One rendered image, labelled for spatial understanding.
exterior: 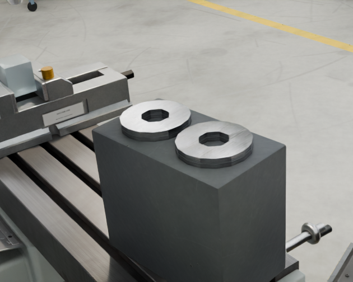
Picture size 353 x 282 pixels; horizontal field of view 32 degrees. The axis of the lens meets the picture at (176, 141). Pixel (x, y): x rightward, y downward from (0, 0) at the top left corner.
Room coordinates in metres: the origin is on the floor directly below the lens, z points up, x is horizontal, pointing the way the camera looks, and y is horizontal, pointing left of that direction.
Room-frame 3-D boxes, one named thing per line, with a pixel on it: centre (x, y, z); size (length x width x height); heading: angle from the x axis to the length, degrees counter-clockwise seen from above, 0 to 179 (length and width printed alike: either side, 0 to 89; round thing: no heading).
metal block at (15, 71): (1.09, 0.29, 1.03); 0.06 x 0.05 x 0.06; 31
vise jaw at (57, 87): (1.12, 0.24, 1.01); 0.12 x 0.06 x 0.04; 31
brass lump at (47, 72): (1.08, 0.23, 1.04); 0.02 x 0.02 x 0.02
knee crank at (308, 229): (1.20, -0.28, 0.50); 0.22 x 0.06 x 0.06; 123
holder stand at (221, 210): (0.66, -0.01, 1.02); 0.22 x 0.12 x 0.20; 42
